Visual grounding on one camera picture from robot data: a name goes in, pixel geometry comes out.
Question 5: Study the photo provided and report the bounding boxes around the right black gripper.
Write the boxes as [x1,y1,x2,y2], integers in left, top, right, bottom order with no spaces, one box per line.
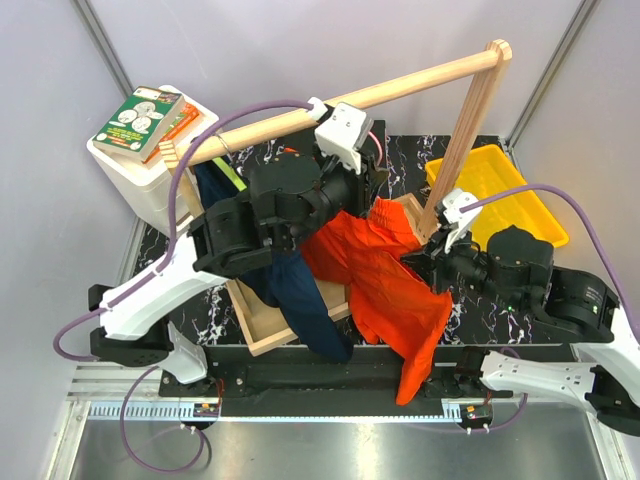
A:
[399,219,526,314]

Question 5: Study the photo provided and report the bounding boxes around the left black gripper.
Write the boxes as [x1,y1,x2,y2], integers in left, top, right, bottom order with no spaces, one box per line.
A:
[283,140,388,252]

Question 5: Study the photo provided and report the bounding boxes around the orange shorts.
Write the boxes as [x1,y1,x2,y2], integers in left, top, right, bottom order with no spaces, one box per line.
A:
[301,198,452,406]

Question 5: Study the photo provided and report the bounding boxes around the navy blue shorts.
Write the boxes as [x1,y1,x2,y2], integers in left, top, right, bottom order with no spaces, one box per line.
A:
[193,162,353,363]

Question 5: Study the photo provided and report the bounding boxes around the lime green hanger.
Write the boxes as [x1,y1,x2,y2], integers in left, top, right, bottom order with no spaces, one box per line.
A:
[213,157,247,191]

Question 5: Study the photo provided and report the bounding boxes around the pink wire hanger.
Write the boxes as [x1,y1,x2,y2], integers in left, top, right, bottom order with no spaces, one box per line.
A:
[368,131,384,166]

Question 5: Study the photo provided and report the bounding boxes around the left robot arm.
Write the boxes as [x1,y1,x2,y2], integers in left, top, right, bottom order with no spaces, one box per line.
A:
[89,150,388,396]

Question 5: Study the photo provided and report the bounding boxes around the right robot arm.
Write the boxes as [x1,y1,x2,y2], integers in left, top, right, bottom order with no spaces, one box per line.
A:
[401,226,639,436]

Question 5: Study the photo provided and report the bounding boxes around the black square board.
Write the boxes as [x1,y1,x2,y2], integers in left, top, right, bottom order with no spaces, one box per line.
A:
[365,119,386,150]

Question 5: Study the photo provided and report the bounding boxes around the yellow plastic tray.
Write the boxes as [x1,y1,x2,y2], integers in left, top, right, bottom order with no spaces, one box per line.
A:
[424,143,571,249]

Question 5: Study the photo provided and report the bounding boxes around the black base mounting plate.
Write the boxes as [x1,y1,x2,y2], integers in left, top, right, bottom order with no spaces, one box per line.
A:
[157,343,574,419]

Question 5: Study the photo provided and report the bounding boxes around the wooden clothes rack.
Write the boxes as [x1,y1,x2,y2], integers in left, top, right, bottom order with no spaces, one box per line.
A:
[158,38,514,358]

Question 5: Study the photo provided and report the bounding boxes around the orange book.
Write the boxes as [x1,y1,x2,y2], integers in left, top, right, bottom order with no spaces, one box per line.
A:
[131,92,200,164]

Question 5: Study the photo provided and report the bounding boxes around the white drawer unit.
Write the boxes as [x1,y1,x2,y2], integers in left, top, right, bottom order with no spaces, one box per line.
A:
[86,94,219,237]

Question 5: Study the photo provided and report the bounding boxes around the green cover book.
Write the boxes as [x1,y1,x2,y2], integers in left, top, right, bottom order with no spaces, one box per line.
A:
[91,86,186,163]

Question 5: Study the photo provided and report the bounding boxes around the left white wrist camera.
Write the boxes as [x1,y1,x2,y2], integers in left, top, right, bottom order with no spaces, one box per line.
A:
[307,97,374,175]

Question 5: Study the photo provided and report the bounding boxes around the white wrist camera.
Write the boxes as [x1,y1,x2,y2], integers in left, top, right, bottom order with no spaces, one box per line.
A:
[307,97,374,175]
[435,188,482,254]

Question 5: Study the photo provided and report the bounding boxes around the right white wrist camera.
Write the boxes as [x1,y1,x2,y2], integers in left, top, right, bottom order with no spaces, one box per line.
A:
[435,188,482,254]

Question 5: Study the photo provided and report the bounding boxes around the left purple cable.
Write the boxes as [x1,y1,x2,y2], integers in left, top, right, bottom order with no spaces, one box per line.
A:
[52,98,321,474]

